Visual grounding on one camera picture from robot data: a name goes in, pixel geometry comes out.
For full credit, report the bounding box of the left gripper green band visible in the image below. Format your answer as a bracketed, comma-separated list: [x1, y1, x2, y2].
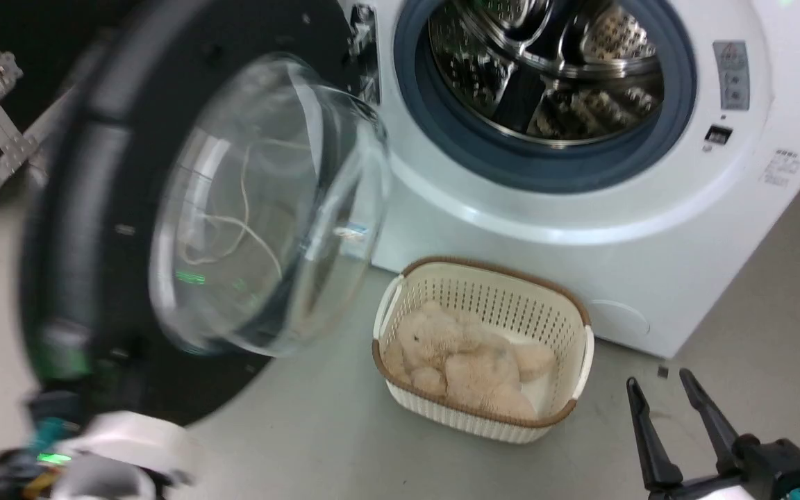
[25, 321, 126, 424]

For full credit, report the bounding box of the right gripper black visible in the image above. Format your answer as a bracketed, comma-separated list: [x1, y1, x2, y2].
[626, 368, 800, 500]

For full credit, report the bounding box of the black round washer door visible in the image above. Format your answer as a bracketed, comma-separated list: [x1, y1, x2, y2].
[18, 0, 392, 426]

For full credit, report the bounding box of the white front-load washing machine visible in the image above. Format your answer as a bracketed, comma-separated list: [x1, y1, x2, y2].
[336, 0, 800, 359]

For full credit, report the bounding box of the blue-grey rubber door gasket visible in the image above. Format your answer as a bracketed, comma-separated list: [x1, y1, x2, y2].
[392, 0, 698, 194]

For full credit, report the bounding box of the metal door hinge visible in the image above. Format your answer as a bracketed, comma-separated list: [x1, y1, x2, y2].
[347, 3, 381, 106]

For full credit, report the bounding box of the round filter access cover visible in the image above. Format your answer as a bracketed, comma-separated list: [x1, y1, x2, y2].
[583, 299, 651, 342]

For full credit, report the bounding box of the beige plush teddy bear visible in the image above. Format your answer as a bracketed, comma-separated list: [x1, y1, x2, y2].
[382, 301, 556, 422]

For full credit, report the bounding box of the cream perforated laundry basket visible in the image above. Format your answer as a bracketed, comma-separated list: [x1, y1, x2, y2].
[372, 256, 595, 444]

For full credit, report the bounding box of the small printed text label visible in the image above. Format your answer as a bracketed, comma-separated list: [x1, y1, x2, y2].
[760, 147, 800, 188]

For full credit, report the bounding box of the grey warning sticker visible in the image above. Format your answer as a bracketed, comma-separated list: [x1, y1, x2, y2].
[712, 40, 751, 112]

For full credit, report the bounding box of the stainless steel washer drum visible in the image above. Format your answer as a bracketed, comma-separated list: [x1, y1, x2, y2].
[428, 0, 665, 147]

